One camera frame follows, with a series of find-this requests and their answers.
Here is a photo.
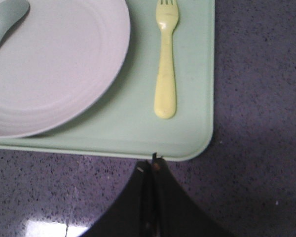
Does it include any yellow plastic fork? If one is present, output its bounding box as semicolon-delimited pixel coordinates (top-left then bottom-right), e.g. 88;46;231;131
154;0;179;119

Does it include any light green serving tray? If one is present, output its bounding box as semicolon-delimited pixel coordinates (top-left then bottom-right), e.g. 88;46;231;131
0;0;215;160

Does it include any white round plate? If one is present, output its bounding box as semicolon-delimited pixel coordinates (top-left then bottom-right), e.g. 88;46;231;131
0;0;131;138

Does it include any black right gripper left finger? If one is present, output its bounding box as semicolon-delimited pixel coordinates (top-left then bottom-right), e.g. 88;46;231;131
85;161;153;237

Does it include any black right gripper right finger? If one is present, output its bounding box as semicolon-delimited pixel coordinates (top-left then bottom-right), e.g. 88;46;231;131
151;153;234;237

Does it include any green plastic spoon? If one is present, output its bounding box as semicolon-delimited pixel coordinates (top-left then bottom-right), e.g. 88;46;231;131
0;0;30;43

